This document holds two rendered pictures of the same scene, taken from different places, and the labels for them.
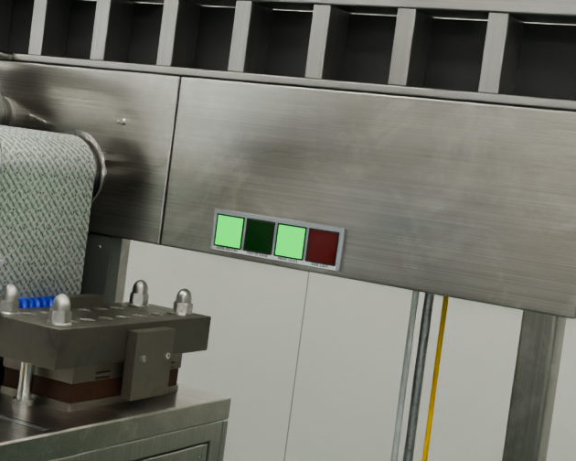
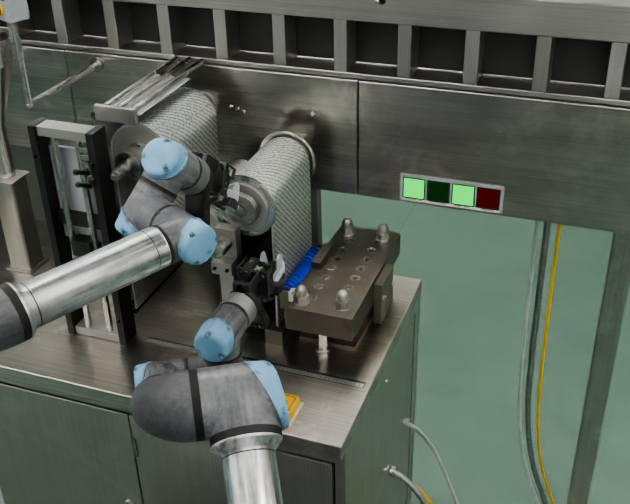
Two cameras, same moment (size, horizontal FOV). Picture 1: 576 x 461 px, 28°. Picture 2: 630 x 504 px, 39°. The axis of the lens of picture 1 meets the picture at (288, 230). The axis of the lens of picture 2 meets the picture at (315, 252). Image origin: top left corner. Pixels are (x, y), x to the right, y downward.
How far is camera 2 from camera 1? 1.06 m
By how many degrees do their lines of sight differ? 29
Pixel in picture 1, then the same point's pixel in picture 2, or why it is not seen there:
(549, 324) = not seen: outside the picture
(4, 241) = (280, 249)
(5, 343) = (309, 325)
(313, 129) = (473, 121)
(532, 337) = not seen: hidden behind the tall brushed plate
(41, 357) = (340, 334)
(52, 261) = (299, 236)
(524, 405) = (619, 262)
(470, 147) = (599, 136)
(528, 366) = (622, 239)
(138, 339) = (382, 289)
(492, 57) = (614, 74)
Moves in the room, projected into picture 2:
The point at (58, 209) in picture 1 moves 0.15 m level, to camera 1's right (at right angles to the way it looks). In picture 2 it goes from (298, 204) to (360, 198)
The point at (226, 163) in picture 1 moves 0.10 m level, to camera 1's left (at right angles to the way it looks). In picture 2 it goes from (405, 142) to (363, 146)
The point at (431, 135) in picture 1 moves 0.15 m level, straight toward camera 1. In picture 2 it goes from (568, 127) to (590, 156)
